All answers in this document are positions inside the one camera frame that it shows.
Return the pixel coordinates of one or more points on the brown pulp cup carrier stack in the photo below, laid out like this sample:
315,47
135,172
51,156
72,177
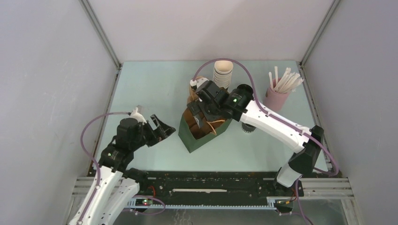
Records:
192,95

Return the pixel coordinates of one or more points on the pink straw holder cup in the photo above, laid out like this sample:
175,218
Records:
274,100

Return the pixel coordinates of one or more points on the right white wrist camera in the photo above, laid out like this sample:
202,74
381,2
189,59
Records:
199,83

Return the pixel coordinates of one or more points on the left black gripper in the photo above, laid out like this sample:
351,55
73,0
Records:
164,130

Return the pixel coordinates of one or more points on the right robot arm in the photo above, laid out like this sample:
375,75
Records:
303,141

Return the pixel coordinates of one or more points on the white wrapped straws bundle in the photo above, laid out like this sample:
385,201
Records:
285,84

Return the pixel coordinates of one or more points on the stack of paper cups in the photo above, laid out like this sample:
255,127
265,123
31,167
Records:
223,73

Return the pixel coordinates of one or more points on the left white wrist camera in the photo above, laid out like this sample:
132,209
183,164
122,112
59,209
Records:
137,115

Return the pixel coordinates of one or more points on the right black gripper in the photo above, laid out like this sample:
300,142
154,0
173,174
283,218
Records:
197,107

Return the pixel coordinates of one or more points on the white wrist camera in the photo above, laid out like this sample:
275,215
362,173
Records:
199,83
137,115

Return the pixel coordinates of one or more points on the black paper coffee cup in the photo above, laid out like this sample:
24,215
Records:
248,128

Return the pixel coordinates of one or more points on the stack of black lids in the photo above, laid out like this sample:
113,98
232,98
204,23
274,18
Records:
248,90

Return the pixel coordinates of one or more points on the green paper bag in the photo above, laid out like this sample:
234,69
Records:
193,144

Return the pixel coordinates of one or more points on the single brown pulp cup carrier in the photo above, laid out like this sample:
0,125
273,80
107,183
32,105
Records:
201,127

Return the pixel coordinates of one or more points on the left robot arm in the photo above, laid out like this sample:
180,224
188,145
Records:
114,184

